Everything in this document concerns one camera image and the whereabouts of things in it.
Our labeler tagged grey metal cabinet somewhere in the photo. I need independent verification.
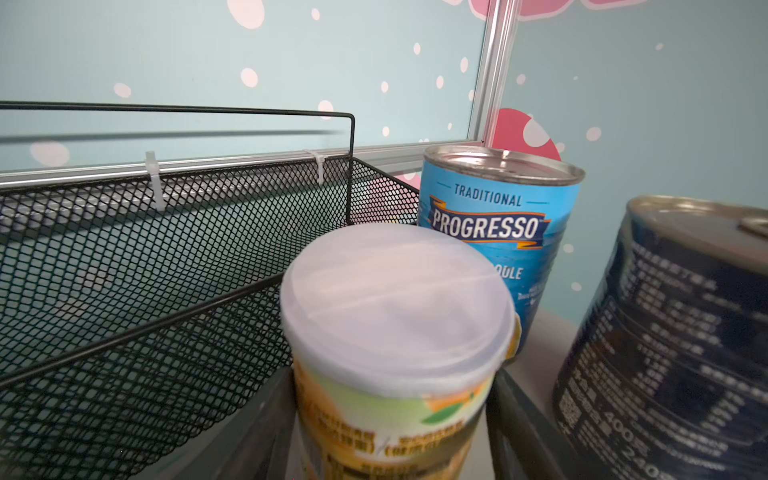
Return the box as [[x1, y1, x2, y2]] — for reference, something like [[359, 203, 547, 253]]
[[137, 310, 577, 479]]

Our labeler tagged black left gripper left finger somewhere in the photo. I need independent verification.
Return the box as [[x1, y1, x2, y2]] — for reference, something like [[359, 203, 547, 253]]
[[173, 367, 296, 479]]

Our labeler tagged black mesh wire basket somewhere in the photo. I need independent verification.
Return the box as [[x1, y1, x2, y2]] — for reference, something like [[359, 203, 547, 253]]
[[1, 147, 418, 479]]

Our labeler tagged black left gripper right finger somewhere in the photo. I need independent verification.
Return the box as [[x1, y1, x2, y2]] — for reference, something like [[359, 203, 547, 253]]
[[485, 369, 593, 480]]

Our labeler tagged blue Progresso soup can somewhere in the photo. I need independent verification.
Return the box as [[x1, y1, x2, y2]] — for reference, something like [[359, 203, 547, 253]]
[[418, 145, 585, 358]]

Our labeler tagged dark navy label can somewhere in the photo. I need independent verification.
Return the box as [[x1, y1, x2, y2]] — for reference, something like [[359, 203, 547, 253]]
[[552, 196, 767, 479]]

